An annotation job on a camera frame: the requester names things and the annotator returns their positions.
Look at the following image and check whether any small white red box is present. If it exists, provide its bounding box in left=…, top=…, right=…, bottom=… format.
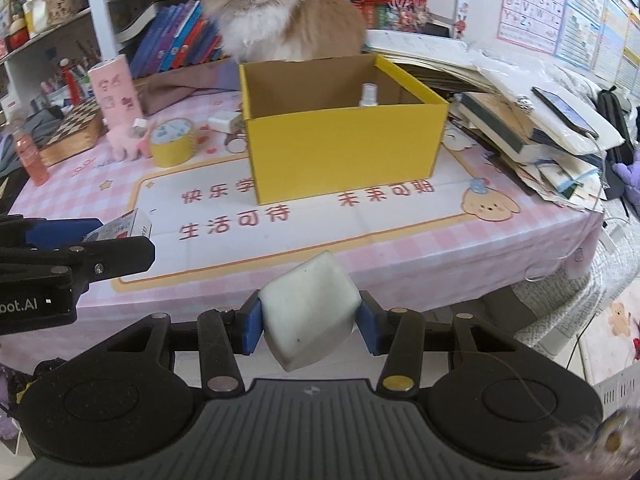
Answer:
left=82, top=208, right=152, bottom=243

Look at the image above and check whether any white soap block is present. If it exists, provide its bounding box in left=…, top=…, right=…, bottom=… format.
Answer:
left=258, top=252, right=361, bottom=372

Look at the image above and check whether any yellow tape roll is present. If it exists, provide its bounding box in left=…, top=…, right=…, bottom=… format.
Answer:
left=149, top=118, right=196, bottom=168

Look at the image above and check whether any white power adapter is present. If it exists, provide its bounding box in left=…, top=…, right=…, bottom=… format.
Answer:
left=207, top=110, right=243, bottom=134

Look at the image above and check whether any pink glove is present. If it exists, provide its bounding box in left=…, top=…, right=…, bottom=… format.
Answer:
left=106, top=118, right=151, bottom=162

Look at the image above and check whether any pink spray bottle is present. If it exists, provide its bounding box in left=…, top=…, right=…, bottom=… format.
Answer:
left=13, top=129, right=49, bottom=186

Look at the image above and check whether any pink checkered tablecloth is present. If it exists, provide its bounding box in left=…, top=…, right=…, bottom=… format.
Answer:
left=1, top=92, right=602, bottom=372

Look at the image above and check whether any wooden chess board box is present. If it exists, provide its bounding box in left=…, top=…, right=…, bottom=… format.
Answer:
left=40, top=98, right=104, bottom=167

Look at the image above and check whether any pink cylinder container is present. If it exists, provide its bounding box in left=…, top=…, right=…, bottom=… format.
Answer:
left=88, top=54, right=144, bottom=129

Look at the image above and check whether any mauve folded cloth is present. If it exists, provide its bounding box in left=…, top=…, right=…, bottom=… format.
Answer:
left=138, top=58, right=241, bottom=116

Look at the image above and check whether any white shelf unit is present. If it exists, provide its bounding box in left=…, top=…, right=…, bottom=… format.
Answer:
left=0, top=0, right=461, bottom=106

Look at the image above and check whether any yellow cardboard box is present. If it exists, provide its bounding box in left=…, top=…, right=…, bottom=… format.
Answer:
left=239, top=54, right=449, bottom=205

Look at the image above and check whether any row of colourful books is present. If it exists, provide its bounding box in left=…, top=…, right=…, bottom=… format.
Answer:
left=129, top=0, right=224, bottom=79

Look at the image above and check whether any small white spray bottle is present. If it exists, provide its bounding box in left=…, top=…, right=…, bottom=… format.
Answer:
left=359, top=82, right=378, bottom=107

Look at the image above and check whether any stack of books and papers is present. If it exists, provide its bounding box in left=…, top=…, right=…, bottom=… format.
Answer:
left=367, top=30, right=624, bottom=211

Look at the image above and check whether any black smartphone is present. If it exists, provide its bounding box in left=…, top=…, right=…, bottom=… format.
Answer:
left=532, top=87, right=599, bottom=139

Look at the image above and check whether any fluffy orange white cat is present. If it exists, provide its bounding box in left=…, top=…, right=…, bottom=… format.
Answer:
left=201, top=0, right=367, bottom=63

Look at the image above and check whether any red book set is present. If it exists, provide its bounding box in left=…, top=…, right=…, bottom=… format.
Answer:
left=355, top=0, right=433, bottom=34

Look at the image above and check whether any alphabet wall poster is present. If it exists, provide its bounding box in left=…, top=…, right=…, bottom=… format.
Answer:
left=497, top=0, right=565, bottom=54

